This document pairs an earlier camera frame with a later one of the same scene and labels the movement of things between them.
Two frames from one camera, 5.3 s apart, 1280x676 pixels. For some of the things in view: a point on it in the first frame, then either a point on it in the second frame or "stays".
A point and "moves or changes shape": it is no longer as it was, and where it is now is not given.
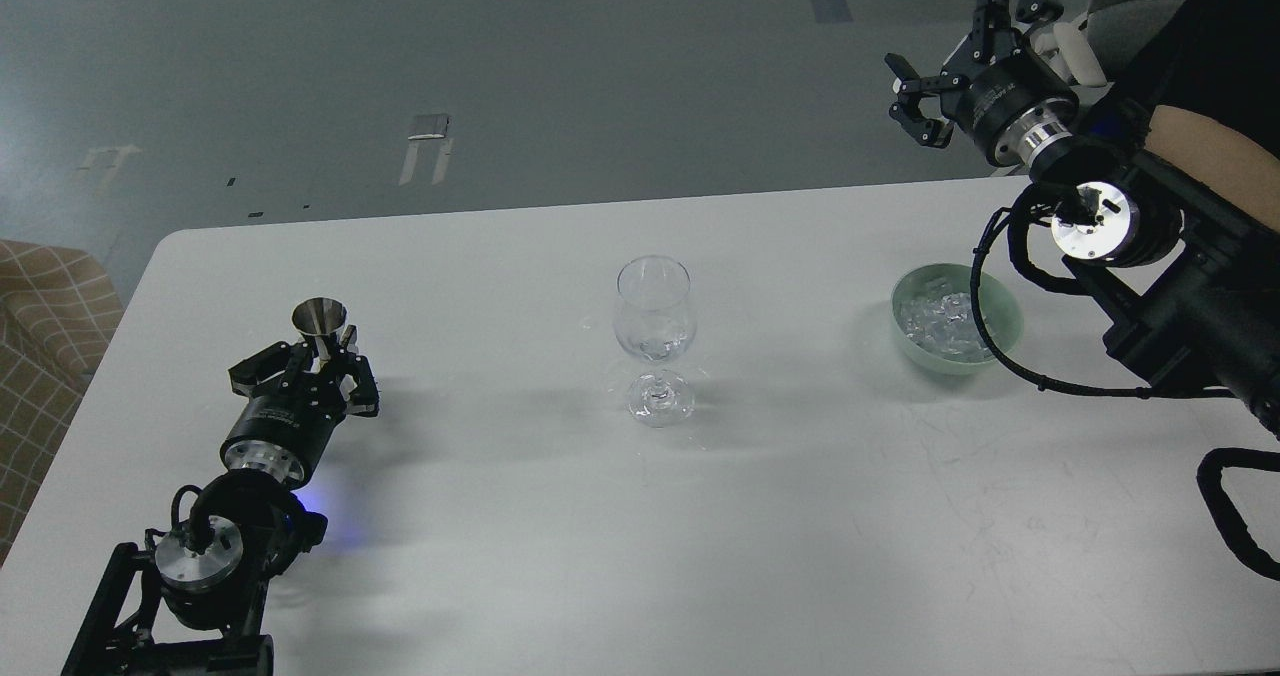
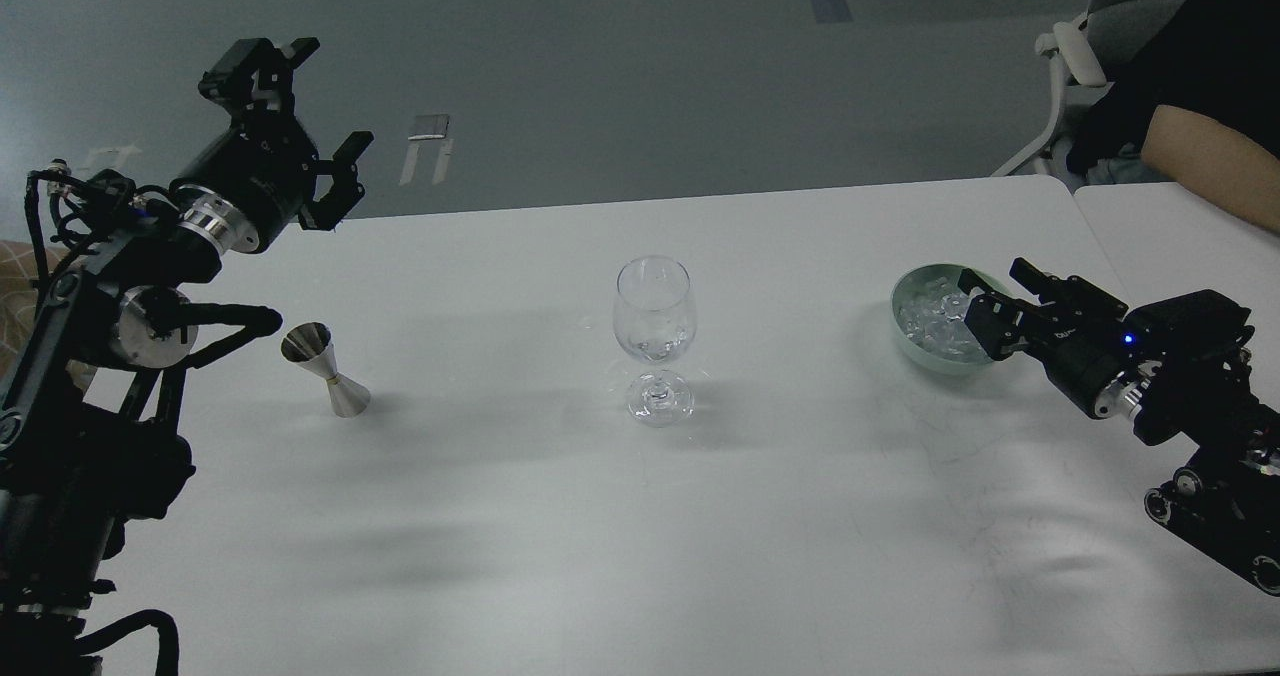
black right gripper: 1010,105 to 1093,358
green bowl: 935,321 stays
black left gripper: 284,426 to 252,185
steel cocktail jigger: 319,317 moves or changes shape
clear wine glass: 655,318 stays
